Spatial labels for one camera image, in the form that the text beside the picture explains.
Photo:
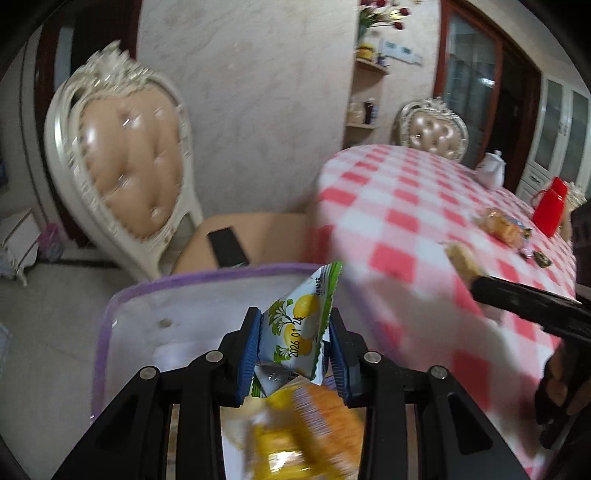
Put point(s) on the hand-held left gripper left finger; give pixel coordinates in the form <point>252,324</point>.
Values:
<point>247,364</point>

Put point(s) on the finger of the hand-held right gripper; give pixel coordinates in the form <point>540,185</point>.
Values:
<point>531,304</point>

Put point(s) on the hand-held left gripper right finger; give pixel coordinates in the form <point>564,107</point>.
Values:
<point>339,364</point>

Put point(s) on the lemon print candy packet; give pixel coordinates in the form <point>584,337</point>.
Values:
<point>295,332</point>

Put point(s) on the beige cracker packet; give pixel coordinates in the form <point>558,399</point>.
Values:
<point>464,263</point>

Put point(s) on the yellow snack packet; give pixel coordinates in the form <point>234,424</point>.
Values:
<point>304,438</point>

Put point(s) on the white bin with purple rim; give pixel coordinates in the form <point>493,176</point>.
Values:
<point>175,314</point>

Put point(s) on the clear bag of snacks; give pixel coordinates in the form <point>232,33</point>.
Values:
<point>356,113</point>

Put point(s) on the person's right hand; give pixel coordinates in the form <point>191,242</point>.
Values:
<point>558,397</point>

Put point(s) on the dark green snack packet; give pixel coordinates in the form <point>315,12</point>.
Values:
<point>542,259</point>

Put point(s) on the blue snack packet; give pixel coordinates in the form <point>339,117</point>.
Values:
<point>522,229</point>

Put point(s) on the bread packet with orange label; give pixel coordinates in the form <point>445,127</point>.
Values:
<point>501,226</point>

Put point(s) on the red thermos jug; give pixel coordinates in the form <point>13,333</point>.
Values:
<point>551,207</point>

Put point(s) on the black phone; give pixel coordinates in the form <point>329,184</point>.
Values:
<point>227,247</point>

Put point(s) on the beige tufted ornate chair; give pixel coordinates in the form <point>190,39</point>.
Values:
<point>577,194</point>
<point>129,161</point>
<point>436,131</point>

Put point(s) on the white teapot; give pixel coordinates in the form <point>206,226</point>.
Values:
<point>491,168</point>

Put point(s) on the pink checkered tablecloth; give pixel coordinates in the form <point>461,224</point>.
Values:
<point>392,221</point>

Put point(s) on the white glass door cabinet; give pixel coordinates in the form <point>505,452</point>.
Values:
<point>554,134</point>

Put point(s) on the pink bag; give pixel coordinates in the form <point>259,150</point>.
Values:
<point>51,242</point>

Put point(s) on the wooden framed glass door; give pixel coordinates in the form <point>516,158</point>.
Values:
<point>485,69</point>

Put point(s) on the dark bottle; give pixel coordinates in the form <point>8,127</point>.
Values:
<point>369,112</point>

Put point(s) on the white ornate furniture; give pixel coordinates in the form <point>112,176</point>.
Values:
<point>18,244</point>

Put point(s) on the wooden corner shelf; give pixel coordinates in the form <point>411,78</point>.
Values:
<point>369,92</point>

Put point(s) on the small dark jar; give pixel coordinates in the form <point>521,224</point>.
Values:
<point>381,59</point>

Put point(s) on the yellow label jar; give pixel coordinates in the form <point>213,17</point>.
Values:
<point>366,51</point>

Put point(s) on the vase of flowers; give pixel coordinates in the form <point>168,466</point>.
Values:
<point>381,14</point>

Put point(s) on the wall switch panel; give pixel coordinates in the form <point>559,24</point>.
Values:
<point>401,51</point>

